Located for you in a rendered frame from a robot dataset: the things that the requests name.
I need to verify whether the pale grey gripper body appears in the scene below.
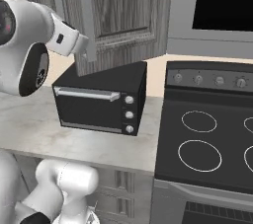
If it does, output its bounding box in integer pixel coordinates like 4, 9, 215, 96
72, 33, 91, 56

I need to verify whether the black toaster oven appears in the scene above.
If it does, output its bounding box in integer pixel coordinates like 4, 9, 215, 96
51, 60, 148, 137

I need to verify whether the grey stove knob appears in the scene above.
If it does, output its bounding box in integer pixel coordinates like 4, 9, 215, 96
193, 74, 205, 86
235, 76, 248, 89
213, 75, 225, 87
173, 72, 184, 84

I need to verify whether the grey microwave oven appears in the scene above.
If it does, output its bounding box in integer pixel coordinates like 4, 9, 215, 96
166, 0, 253, 60

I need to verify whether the grey drawer front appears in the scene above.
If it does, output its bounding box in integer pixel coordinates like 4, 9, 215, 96
88, 194, 153, 224
97, 166, 155, 197

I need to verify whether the black and grey stove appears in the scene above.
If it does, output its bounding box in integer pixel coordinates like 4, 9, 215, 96
150, 60, 253, 224

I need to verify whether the silver toaster oven handle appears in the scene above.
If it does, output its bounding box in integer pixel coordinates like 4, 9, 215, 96
53, 86, 122, 103

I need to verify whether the grey drawer handle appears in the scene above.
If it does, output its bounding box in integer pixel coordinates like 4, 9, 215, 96
115, 170, 135, 193
115, 196, 135, 218

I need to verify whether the grey oven door handle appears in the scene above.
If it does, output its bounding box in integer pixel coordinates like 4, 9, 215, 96
168, 182, 253, 210

